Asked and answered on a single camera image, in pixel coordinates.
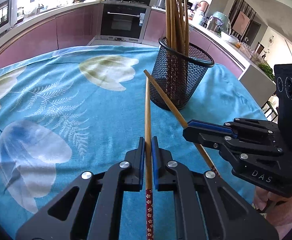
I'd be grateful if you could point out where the bamboo chopstick red end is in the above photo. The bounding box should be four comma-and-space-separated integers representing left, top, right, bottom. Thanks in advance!
184, 0, 189, 57
178, 0, 185, 54
170, 0, 177, 50
172, 0, 184, 53

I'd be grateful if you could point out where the bamboo chopstick lone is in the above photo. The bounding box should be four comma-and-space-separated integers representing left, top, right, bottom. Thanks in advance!
165, 0, 171, 47

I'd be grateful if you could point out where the person's right hand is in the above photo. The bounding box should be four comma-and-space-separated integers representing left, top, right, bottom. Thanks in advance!
253, 186, 292, 211

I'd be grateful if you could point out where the black mesh utensil holder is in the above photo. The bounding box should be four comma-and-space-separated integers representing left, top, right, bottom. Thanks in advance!
151, 37, 215, 110

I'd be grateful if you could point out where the green food cover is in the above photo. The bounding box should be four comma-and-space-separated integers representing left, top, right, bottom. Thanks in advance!
206, 11, 231, 35

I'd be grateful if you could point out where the blue floral tablecloth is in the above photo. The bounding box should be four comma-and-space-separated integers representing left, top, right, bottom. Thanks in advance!
0, 46, 265, 239

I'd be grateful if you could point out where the black built-in oven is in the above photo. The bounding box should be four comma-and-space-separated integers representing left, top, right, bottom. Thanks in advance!
99, 1, 151, 43

